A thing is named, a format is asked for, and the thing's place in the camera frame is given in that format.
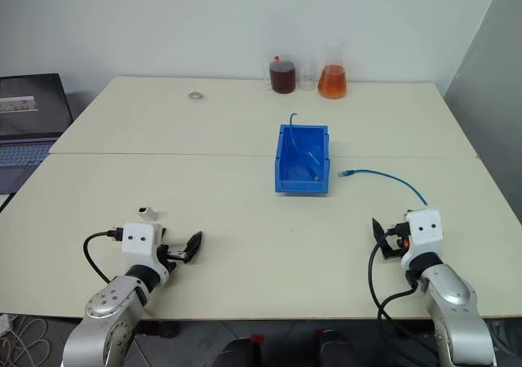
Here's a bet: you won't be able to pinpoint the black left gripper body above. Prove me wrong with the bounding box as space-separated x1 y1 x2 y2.
156 236 188 271

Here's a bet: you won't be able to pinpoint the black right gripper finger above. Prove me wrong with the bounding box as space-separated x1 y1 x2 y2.
371 217 387 246

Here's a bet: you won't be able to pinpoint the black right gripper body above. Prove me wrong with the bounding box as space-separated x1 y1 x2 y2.
382 220 411 260

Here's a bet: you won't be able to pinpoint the blue plastic storage bin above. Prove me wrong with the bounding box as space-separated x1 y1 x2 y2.
273 123 331 197

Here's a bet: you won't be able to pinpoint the dark rounded shape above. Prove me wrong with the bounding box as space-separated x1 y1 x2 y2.
313 329 369 367
210 333 263 367

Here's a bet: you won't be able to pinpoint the flask of orange liquid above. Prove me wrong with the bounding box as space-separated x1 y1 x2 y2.
317 41 350 100

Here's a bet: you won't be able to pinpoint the clear glass beaker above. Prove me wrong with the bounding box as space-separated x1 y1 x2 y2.
299 55 320 92

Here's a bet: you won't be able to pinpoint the dark laptop computer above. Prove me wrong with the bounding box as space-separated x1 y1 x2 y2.
0 73 75 195

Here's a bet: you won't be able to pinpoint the bottle of dark brown liquid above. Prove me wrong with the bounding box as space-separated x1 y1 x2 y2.
268 54 298 95

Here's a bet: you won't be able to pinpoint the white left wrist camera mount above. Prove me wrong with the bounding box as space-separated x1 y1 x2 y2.
121 221 170 288

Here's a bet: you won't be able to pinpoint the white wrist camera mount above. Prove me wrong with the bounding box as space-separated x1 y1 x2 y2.
121 221 170 288
400 208 444 269

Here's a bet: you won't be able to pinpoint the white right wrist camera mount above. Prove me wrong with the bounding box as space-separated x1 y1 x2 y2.
400 208 444 269

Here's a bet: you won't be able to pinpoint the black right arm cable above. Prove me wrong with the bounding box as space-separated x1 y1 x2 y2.
367 226 437 367

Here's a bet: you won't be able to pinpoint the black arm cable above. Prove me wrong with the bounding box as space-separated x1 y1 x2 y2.
82 228 124 284
367 226 437 367

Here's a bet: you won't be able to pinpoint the blue ethernet cable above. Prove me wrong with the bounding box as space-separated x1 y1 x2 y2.
338 168 430 210

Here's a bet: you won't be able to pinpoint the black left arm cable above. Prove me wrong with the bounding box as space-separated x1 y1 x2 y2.
82 228 124 284

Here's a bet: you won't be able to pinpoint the thin blue cable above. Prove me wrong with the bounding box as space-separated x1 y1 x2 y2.
289 113 322 179

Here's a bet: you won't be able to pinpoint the white floor cables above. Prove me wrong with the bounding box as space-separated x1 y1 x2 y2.
0 312 51 367

